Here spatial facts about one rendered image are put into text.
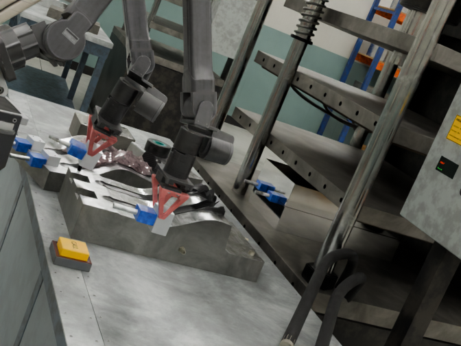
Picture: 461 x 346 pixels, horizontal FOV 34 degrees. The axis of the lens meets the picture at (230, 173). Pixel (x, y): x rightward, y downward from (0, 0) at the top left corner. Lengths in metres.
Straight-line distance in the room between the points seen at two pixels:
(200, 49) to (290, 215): 1.07
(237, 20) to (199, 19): 4.53
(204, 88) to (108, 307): 0.50
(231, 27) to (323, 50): 3.75
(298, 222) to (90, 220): 1.00
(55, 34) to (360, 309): 1.22
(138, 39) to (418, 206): 0.86
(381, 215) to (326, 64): 7.62
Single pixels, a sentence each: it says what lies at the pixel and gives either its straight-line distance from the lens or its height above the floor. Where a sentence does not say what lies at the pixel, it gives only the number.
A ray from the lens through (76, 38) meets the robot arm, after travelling 1.51.
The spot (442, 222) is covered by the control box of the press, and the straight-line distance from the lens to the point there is 2.02.
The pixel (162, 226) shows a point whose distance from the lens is 1.68.
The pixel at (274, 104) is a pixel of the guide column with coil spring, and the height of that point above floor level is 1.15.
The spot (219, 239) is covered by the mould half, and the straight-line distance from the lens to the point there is 1.88.
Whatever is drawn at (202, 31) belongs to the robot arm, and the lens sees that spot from 1.64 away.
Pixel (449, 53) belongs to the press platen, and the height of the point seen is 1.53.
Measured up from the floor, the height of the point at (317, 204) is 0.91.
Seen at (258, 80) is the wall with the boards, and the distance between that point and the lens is 9.56.
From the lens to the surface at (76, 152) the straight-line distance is 1.89.
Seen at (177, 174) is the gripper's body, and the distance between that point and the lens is 1.64.
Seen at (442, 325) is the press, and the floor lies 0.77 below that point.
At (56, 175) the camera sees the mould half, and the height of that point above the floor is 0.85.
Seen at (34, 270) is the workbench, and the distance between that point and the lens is 1.98.
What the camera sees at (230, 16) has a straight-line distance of 6.14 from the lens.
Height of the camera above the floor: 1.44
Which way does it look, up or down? 12 degrees down
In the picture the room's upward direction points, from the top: 22 degrees clockwise
